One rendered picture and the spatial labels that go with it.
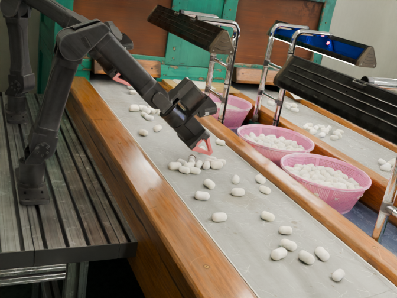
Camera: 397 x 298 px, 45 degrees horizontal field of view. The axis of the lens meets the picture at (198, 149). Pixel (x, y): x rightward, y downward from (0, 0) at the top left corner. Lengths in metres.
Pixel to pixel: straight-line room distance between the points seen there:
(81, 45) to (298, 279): 0.71
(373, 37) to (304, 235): 3.12
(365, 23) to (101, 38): 3.07
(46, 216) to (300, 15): 1.74
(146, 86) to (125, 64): 0.08
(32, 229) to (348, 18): 3.19
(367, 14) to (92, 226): 3.23
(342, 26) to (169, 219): 3.06
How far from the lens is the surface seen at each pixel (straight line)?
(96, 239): 1.12
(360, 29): 4.03
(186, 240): 0.96
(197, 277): 0.86
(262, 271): 0.97
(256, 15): 2.41
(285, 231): 1.11
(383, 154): 1.91
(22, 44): 1.80
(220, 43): 1.45
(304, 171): 1.51
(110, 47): 1.21
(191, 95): 1.31
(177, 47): 2.25
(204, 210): 1.14
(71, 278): 1.13
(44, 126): 1.24
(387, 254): 1.11
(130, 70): 1.24
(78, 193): 1.31
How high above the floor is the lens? 1.25
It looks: 20 degrees down
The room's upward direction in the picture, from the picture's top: 9 degrees clockwise
